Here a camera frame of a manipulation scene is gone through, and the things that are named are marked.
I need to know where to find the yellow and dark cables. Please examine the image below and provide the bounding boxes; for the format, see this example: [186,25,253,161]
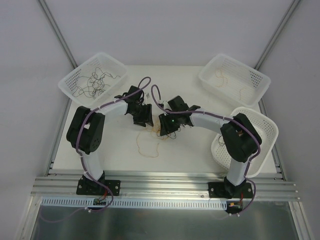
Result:
[148,119,182,142]

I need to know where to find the yellow cable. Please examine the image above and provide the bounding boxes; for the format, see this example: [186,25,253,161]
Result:
[136,131,160,159]

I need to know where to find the dark cable pulled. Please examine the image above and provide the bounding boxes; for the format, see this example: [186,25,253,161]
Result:
[72,67,120,99]

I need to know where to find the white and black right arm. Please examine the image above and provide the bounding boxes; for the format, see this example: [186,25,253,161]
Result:
[158,95,262,199]

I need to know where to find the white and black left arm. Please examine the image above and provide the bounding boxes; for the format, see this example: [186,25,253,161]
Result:
[66,85,154,197]

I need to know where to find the white basket far left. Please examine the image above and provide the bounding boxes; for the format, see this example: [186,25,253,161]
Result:
[58,52,128,108]

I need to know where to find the white basket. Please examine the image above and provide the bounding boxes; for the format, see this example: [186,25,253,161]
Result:
[211,106,279,178]
[58,52,128,108]
[198,53,271,108]

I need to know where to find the white basket far right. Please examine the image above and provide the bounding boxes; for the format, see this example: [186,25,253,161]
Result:
[198,53,271,108]

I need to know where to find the white basket near right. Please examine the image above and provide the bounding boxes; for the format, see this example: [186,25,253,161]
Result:
[211,106,279,178]

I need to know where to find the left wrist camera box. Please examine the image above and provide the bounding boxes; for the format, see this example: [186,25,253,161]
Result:
[144,92,151,99]

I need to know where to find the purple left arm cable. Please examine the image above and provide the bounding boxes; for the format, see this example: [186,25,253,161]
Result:
[74,76,152,196]

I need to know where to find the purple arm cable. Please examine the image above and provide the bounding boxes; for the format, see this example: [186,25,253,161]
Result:
[74,76,152,196]
[151,85,262,180]

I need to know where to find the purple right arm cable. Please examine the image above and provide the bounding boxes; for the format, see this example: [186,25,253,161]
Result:
[151,85,262,180]

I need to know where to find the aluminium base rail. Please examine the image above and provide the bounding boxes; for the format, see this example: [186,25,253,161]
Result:
[31,169,302,202]

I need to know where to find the orange cable in right basket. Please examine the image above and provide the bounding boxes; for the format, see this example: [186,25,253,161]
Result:
[214,68,248,101]

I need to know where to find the white slotted cable duct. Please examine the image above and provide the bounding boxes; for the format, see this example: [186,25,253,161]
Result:
[41,197,227,211]

